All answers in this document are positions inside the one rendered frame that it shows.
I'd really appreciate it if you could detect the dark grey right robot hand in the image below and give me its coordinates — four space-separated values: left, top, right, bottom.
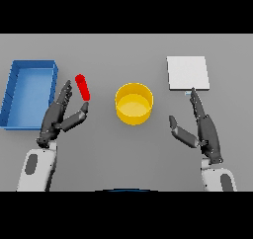
168 87 224 165

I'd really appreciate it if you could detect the pale square measuring scale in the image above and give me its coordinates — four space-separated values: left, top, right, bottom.
165 55 211 96

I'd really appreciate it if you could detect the red beaker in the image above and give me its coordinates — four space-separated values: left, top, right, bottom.
74 73 91 103

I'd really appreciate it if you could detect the blue tray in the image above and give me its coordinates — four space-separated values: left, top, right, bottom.
0 59 59 131

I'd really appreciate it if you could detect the yellow bowl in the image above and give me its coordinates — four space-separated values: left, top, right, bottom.
114 82 155 126

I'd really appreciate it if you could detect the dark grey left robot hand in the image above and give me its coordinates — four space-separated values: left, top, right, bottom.
36 79 90 149

